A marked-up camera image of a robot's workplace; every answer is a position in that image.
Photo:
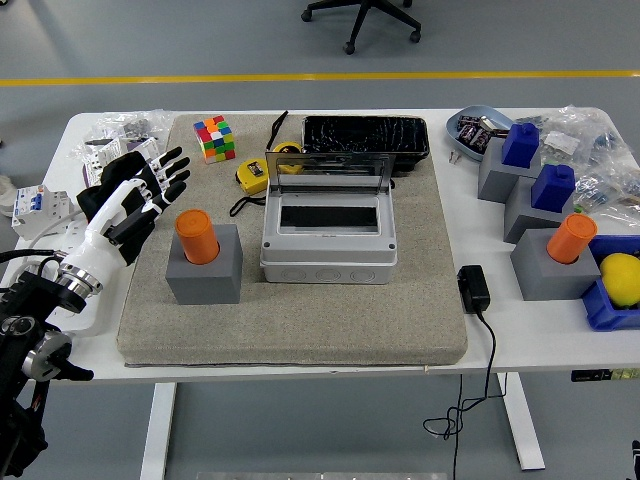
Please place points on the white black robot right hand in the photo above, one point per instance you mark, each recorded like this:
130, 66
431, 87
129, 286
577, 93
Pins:
636, 460

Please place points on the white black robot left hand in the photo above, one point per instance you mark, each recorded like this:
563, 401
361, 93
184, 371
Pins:
97, 227

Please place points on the orange cylinder battery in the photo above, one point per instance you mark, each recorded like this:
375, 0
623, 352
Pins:
195, 235
570, 240

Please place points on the smoked transparent box lid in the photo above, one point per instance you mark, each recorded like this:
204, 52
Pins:
327, 167

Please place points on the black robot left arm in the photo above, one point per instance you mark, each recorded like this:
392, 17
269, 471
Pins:
20, 360

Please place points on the white purple package box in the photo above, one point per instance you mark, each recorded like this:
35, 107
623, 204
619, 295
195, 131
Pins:
100, 155

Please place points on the grey plastic junction box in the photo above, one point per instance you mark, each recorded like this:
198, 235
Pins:
327, 260

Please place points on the black cloth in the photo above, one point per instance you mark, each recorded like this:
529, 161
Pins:
117, 170

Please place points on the white circuit breaker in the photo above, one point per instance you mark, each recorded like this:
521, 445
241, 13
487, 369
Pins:
37, 205

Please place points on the black table control panel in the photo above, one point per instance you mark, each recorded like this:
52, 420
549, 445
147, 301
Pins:
587, 376

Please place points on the clear plastic bag of parts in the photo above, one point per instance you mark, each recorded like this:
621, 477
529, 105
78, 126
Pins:
120, 122
575, 132
607, 187

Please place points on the white table leg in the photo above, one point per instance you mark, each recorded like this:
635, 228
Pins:
522, 425
157, 430

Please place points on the grey block with round hole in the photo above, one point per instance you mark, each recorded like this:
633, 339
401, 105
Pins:
205, 285
550, 280

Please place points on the colourful puzzle cube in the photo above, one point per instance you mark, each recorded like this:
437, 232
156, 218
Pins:
215, 140

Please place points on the blue plastic bin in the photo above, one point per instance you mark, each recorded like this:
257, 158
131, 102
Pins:
602, 315

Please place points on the yellow tape measure black label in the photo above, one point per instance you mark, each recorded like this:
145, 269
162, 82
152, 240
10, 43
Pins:
252, 176

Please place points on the yellow lemon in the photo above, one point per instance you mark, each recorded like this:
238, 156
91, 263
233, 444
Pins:
622, 280

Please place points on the yellow tape measure 5m print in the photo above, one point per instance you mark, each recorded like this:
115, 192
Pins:
287, 148

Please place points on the grey-brown fabric mat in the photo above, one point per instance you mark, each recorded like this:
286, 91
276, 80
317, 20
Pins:
300, 325

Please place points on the grey block holder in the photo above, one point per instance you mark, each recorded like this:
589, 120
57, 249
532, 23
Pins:
492, 175
522, 220

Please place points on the black plastic tray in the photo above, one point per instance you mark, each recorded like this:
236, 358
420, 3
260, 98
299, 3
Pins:
365, 135

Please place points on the blue plastic block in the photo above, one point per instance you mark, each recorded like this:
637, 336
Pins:
520, 145
552, 187

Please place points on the black office chair base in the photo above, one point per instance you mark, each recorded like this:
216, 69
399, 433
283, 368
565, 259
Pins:
365, 10

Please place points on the small metal clip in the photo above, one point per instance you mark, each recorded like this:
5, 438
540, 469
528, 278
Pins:
454, 157

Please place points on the dark small packet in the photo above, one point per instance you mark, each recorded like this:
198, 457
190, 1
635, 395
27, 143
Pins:
469, 121
475, 136

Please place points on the blue-grey dish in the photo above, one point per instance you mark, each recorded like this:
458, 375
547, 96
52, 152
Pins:
492, 114

